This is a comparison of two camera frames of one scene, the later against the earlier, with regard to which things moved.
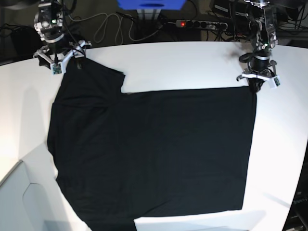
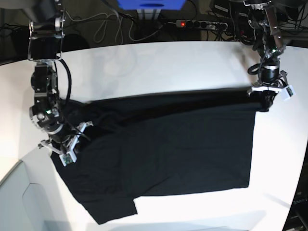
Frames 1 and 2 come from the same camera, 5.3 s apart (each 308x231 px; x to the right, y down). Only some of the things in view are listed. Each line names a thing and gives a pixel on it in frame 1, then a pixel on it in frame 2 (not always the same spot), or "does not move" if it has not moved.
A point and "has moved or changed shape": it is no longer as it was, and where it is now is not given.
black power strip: [200, 24] does not move
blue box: [151, 5] does not move
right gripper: [261, 67] → [270, 80]
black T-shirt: [120, 156] has moved or changed shape
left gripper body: [57, 53] → [65, 138]
